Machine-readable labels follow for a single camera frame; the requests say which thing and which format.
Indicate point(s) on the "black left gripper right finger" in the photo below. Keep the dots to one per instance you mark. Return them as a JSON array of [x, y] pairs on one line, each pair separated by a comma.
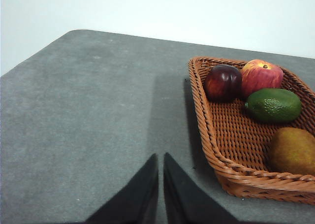
[[184, 199]]

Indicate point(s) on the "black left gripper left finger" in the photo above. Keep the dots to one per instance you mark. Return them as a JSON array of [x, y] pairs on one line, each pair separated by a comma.
[[140, 197]]

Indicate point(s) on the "brown wicker basket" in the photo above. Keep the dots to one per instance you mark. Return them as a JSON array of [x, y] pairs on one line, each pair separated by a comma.
[[221, 128]]

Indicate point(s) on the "dark purple plum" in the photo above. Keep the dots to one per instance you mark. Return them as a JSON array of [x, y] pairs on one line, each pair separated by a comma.
[[222, 83]]

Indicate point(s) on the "green avocado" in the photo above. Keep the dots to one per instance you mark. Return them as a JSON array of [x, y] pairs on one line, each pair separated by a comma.
[[273, 105]]

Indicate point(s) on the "red peach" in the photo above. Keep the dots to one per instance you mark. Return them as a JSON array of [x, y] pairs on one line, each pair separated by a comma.
[[263, 76]]

